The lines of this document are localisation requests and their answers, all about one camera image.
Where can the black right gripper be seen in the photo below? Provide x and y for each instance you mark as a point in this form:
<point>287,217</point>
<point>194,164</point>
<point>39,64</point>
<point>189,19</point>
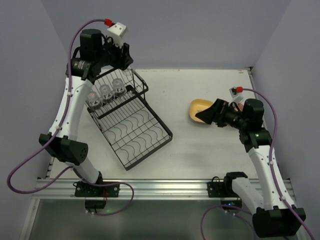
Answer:
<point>220,115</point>

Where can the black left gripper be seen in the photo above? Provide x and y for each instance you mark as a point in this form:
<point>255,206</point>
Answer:
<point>122,58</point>

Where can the yellow square plate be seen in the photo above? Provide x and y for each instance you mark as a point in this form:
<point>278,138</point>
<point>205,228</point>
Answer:
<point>196,106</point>

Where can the blue patterned bowl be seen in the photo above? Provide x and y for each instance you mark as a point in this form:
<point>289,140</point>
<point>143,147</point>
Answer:
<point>240,106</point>

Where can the clear glass cup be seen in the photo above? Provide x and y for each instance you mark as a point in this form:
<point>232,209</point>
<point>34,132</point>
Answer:
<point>93,101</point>
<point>128,72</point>
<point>106,94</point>
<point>118,87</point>

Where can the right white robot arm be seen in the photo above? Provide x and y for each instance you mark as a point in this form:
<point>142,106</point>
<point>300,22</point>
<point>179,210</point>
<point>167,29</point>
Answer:
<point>274,213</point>

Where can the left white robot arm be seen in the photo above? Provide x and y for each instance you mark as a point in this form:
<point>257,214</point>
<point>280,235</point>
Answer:
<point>61,140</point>

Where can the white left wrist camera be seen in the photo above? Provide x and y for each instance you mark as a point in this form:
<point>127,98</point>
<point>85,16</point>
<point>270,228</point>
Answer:
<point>117,33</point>

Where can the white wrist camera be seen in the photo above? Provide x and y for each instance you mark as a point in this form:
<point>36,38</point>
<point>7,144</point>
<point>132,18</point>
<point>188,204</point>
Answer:
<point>117,33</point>
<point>237,97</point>

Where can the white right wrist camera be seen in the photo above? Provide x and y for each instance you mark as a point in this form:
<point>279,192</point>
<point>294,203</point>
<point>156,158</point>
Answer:
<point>237,97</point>

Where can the black wire dish rack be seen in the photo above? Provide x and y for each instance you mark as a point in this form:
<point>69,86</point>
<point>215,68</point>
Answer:
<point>132,128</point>

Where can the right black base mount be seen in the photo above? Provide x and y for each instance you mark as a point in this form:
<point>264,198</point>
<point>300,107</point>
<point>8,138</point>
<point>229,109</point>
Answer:
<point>218,188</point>

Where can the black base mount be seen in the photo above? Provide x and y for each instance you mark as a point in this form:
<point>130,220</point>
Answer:
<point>96,197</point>
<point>218,188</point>

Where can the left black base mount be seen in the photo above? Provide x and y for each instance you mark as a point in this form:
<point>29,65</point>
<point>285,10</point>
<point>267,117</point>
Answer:
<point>96,197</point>

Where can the aluminium mounting rail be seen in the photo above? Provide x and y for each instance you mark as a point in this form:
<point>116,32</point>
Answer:
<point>144,189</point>

